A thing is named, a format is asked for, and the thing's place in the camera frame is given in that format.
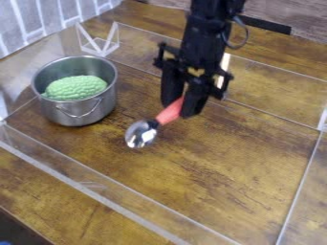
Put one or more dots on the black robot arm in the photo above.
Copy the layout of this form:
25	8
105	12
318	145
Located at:
231	8

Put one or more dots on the clear acrylic tray enclosure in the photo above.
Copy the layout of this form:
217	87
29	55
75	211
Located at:
235	177

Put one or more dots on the pink handled metal spoon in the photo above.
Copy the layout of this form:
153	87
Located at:
143	131

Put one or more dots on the stainless steel pot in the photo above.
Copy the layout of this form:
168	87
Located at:
76	112

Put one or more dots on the green bumpy toy gourd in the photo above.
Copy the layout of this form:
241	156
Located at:
73	88

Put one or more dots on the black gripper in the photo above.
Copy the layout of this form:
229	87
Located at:
195	63

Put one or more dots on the clear acrylic corner bracket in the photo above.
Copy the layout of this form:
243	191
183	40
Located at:
97	46

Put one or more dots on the black strip on table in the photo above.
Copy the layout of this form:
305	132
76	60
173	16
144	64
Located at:
265	25

